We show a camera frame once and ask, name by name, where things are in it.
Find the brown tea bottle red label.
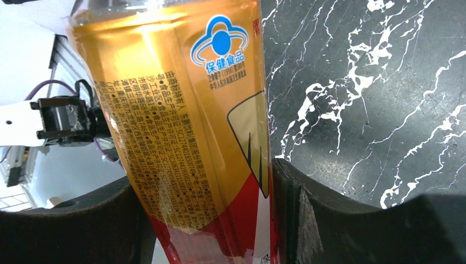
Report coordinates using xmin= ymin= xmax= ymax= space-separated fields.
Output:
xmin=68 ymin=1 xmax=280 ymax=263

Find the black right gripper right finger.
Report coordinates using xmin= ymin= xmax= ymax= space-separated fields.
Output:
xmin=272 ymin=158 xmax=465 ymax=263

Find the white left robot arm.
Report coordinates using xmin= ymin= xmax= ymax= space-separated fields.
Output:
xmin=1 ymin=79 xmax=111 ymax=147

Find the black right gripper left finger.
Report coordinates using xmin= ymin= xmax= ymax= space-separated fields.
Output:
xmin=1 ymin=178 xmax=156 ymax=263

